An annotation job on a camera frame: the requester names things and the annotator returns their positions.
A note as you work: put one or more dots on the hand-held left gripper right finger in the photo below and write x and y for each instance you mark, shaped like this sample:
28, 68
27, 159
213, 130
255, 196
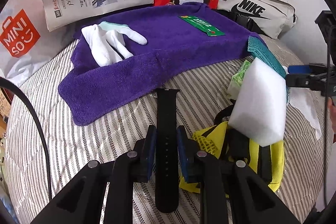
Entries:
182, 153

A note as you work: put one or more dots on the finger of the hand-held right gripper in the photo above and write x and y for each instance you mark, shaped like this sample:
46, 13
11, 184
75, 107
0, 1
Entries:
299, 79

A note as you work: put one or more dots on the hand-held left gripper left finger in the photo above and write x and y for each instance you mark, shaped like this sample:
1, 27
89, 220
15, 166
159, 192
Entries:
151, 150

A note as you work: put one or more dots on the yellow black mesh glove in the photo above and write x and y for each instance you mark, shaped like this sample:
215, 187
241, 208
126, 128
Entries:
210, 140

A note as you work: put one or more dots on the white sponge block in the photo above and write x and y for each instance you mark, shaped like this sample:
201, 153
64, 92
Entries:
260, 106

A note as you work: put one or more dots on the white glove with mint cuff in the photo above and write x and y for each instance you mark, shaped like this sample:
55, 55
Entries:
97, 43

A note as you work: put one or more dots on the white tissue paper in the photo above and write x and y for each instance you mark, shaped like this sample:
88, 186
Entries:
302, 100

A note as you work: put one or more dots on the teal cloth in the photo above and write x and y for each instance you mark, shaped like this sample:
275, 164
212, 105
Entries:
267, 56

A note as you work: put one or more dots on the green tissue pack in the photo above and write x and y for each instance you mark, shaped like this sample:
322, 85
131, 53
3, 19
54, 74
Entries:
239, 79

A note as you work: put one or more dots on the striped bedsheet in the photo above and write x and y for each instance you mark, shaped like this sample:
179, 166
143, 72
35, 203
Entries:
78, 140

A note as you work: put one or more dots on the white waist bag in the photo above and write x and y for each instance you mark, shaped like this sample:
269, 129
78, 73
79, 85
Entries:
252, 1

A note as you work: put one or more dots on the green flat packet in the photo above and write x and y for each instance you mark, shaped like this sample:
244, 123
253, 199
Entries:
202, 26

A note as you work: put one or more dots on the purple towel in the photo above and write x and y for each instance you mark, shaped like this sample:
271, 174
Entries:
168, 37

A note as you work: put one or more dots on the cardboard box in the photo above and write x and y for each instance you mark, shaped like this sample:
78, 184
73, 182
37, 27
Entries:
4, 103

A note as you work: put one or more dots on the white shopping bag orange logo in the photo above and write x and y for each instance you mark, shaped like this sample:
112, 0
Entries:
21, 32

